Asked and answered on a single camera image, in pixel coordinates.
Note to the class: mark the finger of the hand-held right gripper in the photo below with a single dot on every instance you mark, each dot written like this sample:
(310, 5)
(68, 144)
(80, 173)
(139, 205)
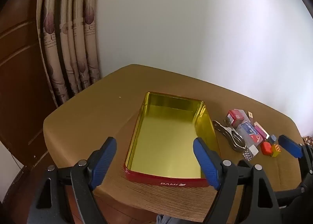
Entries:
(293, 196)
(289, 145)

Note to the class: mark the small beige tag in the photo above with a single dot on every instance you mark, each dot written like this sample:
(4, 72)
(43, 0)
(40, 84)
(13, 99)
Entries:
(251, 114)

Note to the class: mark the patterned cloth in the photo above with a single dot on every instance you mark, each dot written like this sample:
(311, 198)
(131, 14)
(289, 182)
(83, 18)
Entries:
(308, 140)

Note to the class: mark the yellow cube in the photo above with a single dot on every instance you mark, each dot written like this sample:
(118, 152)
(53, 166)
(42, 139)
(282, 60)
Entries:
(276, 152)

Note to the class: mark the small red cardboard box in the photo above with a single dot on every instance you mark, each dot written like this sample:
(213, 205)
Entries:
(236, 114)

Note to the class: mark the metal hole punch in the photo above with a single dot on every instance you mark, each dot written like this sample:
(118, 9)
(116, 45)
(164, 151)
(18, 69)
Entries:
(236, 141)

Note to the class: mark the small blue grey cap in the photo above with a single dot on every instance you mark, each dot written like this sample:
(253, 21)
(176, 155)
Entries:
(272, 138)

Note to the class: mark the grey blue clothing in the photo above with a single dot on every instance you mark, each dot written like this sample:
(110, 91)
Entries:
(167, 219)

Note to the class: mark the red tin box gold inside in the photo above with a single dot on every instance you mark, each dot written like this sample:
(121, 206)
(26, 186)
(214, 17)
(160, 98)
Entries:
(166, 141)

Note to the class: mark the clear plastic box blue label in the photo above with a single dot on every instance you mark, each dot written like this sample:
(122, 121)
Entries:
(251, 132)

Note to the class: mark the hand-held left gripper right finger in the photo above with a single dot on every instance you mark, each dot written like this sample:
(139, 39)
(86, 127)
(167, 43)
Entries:
(206, 163)

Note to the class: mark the beige patterned curtain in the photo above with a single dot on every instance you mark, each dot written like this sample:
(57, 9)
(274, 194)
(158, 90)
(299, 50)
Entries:
(73, 43)

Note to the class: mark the magenta box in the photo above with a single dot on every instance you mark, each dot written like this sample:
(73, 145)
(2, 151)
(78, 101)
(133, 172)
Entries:
(261, 133)

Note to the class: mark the brown wooden door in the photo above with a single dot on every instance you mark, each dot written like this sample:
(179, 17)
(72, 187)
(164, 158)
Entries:
(19, 67)

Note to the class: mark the red block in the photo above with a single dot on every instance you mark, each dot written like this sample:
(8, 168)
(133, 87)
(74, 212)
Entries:
(266, 148)

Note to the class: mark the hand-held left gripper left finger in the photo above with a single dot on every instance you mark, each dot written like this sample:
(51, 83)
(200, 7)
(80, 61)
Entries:
(102, 163)

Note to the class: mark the black white zigzag eraser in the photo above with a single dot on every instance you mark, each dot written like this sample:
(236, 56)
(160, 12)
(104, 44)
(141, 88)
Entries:
(249, 154)

